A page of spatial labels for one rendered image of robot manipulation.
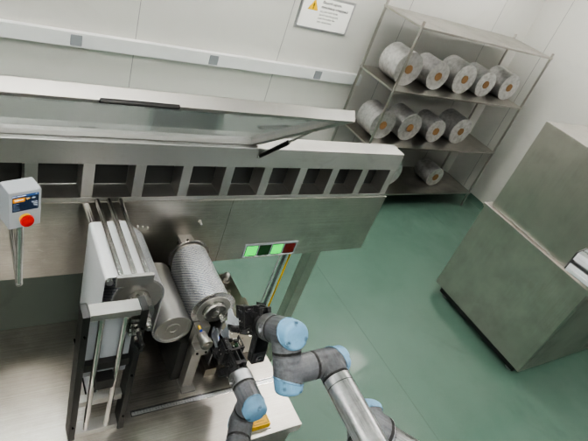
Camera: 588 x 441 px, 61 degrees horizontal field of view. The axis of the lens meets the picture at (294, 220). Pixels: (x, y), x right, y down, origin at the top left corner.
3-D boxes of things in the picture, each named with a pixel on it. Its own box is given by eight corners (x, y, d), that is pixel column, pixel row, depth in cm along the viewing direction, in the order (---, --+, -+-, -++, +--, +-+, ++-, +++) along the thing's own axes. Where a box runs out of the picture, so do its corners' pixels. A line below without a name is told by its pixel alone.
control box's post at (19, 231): (15, 285, 125) (16, 222, 114) (15, 281, 126) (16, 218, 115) (23, 284, 125) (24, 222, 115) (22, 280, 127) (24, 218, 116)
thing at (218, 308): (215, 303, 156) (231, 309, 162) (213, 298, 158) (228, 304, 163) (199, 319, 158) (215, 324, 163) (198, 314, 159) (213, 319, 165)
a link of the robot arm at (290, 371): (320, 390, 129) (318, 347, 129) (283, 401, 122) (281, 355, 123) (304, 382, 135) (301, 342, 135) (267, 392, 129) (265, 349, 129)
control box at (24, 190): (11, 234, 110) (11, 198, 105) (-2, 217, 113) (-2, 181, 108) (44, 227, 115) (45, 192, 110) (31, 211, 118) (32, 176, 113)
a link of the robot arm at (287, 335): (284, 357, 121) (283, 322, 121) (262, 348, 130) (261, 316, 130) (311, 351, 125) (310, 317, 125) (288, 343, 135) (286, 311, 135)
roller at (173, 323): (151, 346, 159) (157, 320, 153) (132, 289, 175) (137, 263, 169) (187, 339, 165) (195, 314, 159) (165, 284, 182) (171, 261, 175)
